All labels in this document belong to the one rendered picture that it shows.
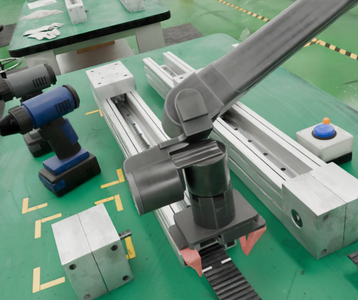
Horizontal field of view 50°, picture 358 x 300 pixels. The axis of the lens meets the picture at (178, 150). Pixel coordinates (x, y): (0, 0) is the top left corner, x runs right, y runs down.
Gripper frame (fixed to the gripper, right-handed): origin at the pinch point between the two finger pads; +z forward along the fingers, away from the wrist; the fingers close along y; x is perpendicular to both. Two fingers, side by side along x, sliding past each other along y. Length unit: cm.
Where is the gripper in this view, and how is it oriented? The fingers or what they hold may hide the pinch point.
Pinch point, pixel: (221, 259)
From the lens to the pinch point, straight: 60.1
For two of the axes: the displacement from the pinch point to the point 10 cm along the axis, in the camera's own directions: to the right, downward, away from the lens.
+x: 3.6, 4.5, -8.1
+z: 1.8, 8.3, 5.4
